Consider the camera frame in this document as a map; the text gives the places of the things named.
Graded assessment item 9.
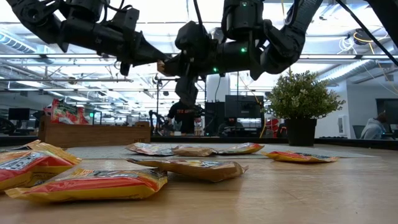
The white wall box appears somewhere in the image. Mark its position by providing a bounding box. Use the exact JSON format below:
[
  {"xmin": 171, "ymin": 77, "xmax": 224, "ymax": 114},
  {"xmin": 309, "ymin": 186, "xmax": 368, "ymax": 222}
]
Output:
[{"xmin": 337, "ymin": 114, "xmax": 348, "ymax": 136}]

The wooden three-compartment tea box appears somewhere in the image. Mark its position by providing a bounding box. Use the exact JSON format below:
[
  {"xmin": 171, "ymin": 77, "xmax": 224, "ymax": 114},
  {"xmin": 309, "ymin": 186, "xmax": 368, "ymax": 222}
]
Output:
[{"xmin": 38, "ymin": 115, "xmax": 152, "ymax": 149}]

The orange mango tea packet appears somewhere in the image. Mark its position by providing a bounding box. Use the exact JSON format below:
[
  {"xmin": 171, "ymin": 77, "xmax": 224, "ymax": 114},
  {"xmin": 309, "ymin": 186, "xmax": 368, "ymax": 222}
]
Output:
[
  {"xmin": 262, "ymin": 150, "xmax": 340, "ymax": 164},
  {"xmin": 5, "ymin": 167, "xmax": 169, "ymax": 203},
  {"xmin": 0, "ymin": 139, "xmax": 82, "ymax": 191},
  {"xmin": 216, "ymin": 142, "xmax": 266, "ymax": 156}
]

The small green potted plant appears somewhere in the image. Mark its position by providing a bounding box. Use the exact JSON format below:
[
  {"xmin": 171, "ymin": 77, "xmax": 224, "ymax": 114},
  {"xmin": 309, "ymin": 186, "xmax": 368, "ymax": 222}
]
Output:
[{"xmin": 266, "ymin": 70, "xmax": 346, "ymax": 147}]

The red strawberry tea packet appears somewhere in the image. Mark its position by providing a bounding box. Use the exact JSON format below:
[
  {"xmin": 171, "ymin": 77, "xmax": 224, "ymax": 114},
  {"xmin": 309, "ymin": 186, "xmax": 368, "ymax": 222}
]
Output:
[
  {"xmin": 76, "ymin": 107, "xmax": 90, "ymax": 125},
  {"xmin": 43, "ymin": 98, "xmax": 82, "ymax": 125}
]

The black computer tower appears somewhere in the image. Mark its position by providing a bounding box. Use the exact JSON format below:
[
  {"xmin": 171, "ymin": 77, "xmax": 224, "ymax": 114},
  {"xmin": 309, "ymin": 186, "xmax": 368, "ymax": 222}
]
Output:
[{"xmin": 204, "ymin": 101, "xmax": 225, "ymax": 137}]

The beige vanilla cinnamon tea packet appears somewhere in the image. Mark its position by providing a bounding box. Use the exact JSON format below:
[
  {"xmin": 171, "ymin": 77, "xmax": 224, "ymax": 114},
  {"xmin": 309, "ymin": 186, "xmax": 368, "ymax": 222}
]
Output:
[{"xmin": 172, "ymin": 145, "xmax": 218, "ymax": 157}]

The person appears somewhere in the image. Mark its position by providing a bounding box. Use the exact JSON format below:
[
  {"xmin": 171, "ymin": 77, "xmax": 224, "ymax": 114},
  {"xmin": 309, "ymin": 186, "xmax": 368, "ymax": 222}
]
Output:
[
  {"xmin": 217, "ymin": 117, "xmax": 247, "ymax": 138},
  {"xmin": 167, "ymin": 100, "xmax": 203, "ymax": 137},
  {"xmin": 359, "ymin": 112, "xmax": 390, "ymax": 140}
]

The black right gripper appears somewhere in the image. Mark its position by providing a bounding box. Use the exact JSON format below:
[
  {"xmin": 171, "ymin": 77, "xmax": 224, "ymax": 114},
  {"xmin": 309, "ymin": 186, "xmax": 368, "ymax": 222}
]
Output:
[{"xmin": 162, "ymin": 21, "xmax": 218, "ymax": 107}]

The black monitor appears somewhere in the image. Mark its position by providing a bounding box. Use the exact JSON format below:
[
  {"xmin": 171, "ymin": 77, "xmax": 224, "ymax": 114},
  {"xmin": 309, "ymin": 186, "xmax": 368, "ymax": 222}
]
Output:
[
  {"xmin": 224, "ymin": 95, "xmax": 265, "ymax": 119},
  {"xmin": 7, "ymin": 107, "xmax": 31, "ymax": 121}
]

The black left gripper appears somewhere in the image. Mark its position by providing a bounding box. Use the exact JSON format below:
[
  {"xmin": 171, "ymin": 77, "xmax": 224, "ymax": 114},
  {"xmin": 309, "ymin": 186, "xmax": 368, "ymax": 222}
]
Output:
[{"xmin": 110, "ymin": 6, "xmax": 169, "ymax": 77}]

